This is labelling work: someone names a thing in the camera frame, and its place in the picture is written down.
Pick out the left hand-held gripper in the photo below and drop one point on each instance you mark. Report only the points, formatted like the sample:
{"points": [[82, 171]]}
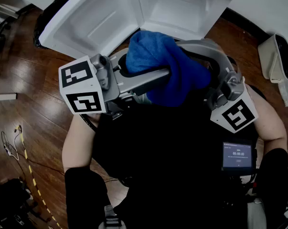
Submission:
{"points": [[82, 85]]}

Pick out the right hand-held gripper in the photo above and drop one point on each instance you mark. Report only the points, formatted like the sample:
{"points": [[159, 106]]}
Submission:
{"points": [[234, 113]]}

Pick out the blue cloth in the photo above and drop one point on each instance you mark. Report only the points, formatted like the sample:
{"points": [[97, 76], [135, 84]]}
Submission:
{"points": [[158, 51]]}

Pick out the white water dispenser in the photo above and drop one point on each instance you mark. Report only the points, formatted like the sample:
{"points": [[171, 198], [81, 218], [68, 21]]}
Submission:
{"points": [[98, 20]]}

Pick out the person's right forearm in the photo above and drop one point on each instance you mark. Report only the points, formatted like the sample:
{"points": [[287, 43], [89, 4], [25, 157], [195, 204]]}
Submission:
{"points": [[270, 118]]}

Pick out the person's left forearm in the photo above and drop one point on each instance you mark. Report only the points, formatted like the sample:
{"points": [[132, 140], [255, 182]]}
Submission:
{"points": [[77, 147]]}

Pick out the beige bin with black liner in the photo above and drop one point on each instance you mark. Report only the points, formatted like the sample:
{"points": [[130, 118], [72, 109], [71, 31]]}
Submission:
{"points": [[270, 61]]}

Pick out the person's black clothing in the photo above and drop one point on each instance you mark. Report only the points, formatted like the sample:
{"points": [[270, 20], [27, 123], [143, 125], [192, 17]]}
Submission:
{"points": [[158, 163]]}

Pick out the black trash bag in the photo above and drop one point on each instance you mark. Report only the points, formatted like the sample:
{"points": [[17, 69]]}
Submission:
{"points": [[45, 15]]}

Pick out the black chest screen device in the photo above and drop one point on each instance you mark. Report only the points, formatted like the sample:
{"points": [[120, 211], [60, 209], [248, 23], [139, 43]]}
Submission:
{"points": [[237, 156]]}

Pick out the white desk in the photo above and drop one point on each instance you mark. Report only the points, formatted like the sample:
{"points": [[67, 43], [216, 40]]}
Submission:
{"points": [[5, 96]]}

